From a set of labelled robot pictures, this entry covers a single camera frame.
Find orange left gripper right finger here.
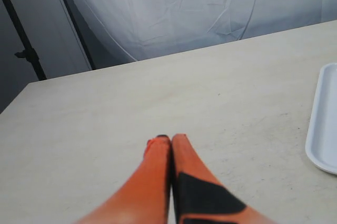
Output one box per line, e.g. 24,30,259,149
172,134,269,223

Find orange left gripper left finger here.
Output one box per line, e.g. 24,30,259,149
77,135,170,223

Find white plastic tray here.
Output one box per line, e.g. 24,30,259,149
305,63,336,174

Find white backdrop cloth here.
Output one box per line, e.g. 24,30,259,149
72,0,336,62

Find black stand pole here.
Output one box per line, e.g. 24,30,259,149
2,0,47,81

